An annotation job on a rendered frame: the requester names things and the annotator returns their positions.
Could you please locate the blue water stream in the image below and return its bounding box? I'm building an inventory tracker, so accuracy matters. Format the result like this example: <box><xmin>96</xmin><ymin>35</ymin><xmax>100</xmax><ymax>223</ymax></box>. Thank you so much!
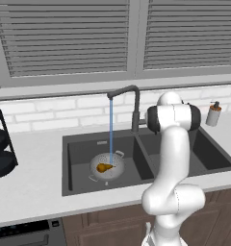
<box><xmin>109</xmin><ymin>97</ymin><xmax>115</xmax><ymax>165</ymax></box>

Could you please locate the dark grey sink faucet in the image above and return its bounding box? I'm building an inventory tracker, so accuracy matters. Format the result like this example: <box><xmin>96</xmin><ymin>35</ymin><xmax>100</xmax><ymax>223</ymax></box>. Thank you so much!
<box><xmin>107</xmin><ymin>85</ymin><xmax>147</xmax><ymax>134</ymax></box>

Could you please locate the dark grey double sink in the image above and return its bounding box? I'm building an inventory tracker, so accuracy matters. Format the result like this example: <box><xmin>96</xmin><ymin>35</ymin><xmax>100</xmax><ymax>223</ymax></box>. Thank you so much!
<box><xmin>61</xmin><ymin>125</ymin><xmax>231</xmax><ymax>197</ymax></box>

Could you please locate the brown pear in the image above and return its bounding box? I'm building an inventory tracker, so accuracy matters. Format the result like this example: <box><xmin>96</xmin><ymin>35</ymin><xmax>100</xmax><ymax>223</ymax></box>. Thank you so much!
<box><xmin>96</xmin><ymin>162</ymin><xmax>116</xmax><ymax>173</ymax></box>

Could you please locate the white metal colander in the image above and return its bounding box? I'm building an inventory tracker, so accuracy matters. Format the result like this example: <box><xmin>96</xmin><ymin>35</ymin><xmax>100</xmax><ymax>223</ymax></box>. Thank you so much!
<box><xmin>88</xmin><ymin>150</ymin><xmax>126</xmax><ymax>186</ymax></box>

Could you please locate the grey soap dispenser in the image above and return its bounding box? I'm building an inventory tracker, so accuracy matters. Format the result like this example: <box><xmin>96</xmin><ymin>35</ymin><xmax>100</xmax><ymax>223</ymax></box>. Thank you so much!
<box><xmin>205</xmin><ymin>101</ymin><xmax>222</xmax><ymax>127</ymax></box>

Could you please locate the grey window blind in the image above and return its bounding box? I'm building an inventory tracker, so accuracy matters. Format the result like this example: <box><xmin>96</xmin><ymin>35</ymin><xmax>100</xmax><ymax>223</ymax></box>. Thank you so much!
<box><xmin>0</xmin><ymin>0</ymin><xmax>131</xmax><ymax>78</ymax></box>
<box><xmin>142</xmin><ymin>0</ymin><xmax>231</xmax><ymax>71</ymax></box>

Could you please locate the brown wooden cupboard door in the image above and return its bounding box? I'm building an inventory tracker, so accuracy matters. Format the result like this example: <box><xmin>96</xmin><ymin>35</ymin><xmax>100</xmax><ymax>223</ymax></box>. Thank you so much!
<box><xmin>180</xmin><ymin>188</ymin><xmax>231</xmax><ymax>246</ymax></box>
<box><xmin>62</xmin><ymin>205</ymin><xmax>156</xmax><ymax>246</ymax></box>

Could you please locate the grey window frame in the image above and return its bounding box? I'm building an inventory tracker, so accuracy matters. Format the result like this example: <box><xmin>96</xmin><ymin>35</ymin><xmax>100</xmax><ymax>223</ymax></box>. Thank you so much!
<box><xmin>0</xmin><ymin>0</ymin><xmax>231</xmax><ymax>101</ymax></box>

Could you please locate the black tiered wire stand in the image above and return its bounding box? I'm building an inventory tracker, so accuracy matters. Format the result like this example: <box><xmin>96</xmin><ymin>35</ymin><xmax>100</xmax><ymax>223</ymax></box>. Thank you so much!
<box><xmin>0</xmin><ymin>104</ymin><xmax>19</xmax><ymax>180</ymax></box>

